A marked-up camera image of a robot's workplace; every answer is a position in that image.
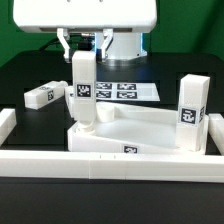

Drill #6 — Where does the black cable with connector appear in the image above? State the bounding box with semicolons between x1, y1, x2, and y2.
38;32;98;52

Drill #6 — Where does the white fence block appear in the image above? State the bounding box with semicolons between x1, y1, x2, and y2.
0;108;17;146
209;113;224;156

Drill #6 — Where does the white left fence block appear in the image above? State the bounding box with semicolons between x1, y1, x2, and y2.
0;108;17;146

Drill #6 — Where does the marker tag sheet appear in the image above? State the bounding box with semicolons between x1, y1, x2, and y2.
96;82;160;102

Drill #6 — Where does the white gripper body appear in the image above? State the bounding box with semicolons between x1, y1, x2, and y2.
13;0;157;33

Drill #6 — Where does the white front fence bar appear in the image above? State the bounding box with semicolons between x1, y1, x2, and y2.
0;150;224;183

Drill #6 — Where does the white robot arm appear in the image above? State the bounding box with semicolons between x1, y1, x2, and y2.
13;0;157;63

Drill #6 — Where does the white right fence block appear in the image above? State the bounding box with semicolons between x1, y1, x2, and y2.
209;113;224;156

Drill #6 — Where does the white desk top tray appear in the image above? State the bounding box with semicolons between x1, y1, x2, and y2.
67;102;208;155

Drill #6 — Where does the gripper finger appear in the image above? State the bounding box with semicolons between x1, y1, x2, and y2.
100;29;113;62
57;28;71;62

